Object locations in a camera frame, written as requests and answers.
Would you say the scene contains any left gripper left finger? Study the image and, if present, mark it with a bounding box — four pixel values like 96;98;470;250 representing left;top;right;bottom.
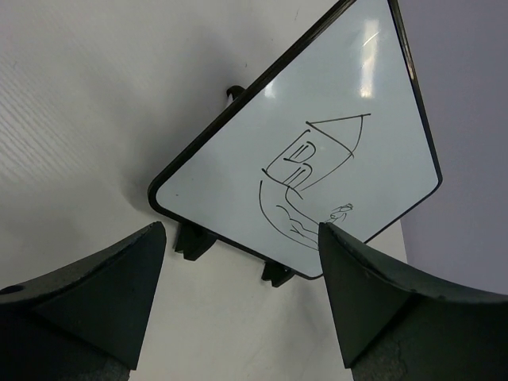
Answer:
1;222;166;380

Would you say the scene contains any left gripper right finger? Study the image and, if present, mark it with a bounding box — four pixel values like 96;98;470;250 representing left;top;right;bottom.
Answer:
318;223;507;380

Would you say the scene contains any black framed small whiteboard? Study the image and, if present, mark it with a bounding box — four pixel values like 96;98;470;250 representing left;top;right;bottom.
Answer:
148;1;442;287

